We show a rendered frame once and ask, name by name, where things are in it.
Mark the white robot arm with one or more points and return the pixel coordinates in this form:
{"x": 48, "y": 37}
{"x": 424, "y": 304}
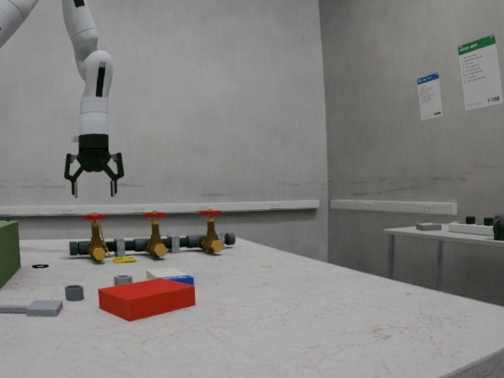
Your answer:
{"x": 94, "y": 66}

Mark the grey pipe manifold with red valves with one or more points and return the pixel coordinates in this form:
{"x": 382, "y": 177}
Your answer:
{"x": 213, "y": 241}

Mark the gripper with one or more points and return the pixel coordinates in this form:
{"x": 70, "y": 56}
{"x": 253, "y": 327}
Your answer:
{"x": 94, "y": 156}

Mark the grey cylinder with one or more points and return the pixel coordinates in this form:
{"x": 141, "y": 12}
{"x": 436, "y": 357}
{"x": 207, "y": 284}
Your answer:
{"x": 74, "y": 293}

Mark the red rectangular block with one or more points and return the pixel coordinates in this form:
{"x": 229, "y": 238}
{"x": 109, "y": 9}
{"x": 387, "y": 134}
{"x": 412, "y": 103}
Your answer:
{"x": 136, "y": 301}

